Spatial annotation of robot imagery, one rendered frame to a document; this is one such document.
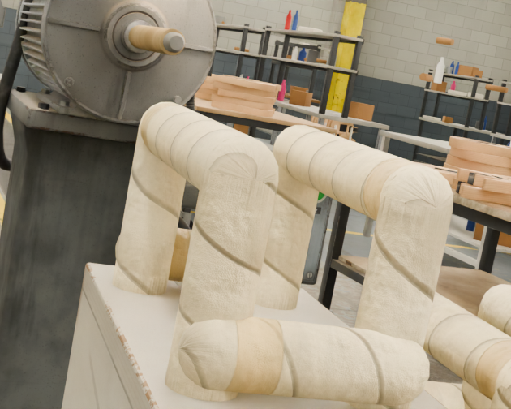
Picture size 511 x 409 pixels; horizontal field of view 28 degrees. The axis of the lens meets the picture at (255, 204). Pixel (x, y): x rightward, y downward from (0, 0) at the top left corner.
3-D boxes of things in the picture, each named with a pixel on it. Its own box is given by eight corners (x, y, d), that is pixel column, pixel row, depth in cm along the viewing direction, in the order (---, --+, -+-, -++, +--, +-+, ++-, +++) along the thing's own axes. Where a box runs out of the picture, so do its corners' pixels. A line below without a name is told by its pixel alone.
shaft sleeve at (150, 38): (140, 53, 141) (123, 37, 140) (156, 36, 142) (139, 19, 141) (173, 60, 125) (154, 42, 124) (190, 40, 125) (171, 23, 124)
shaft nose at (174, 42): (173, 56, 125) (159, 42, 124) (186, 41, 125) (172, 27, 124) (177, 57, 123) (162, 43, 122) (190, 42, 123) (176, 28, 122)
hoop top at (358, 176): (262, 169, 62) (272, 118, 62) (310, 177, 63) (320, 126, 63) (391, 239, 43) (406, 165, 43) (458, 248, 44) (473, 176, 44)
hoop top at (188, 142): (131, 149, 60) (139, 95, 59) (183, 157, 61) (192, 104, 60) (206, 213, 41) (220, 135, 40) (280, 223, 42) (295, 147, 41)
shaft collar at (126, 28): (138, 59, 144) (113, 36, 142) (159, 35, 144) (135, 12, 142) (140, 60, 142) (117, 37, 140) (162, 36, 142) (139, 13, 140)
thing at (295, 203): (238, 292, 63) (266, 144, 62) (286, 298, 64) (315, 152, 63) (253, 307, 60) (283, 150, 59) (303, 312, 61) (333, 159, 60)
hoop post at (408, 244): (330, 387, 47) (370, 190, 46) (392, 393, 48) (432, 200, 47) (356, 413, 44) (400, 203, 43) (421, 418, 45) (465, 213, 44)
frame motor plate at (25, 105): (2, 104, 182) (5, 83, 182) (131, 124, 191) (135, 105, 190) (26, 127, 149) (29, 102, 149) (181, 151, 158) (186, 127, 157)
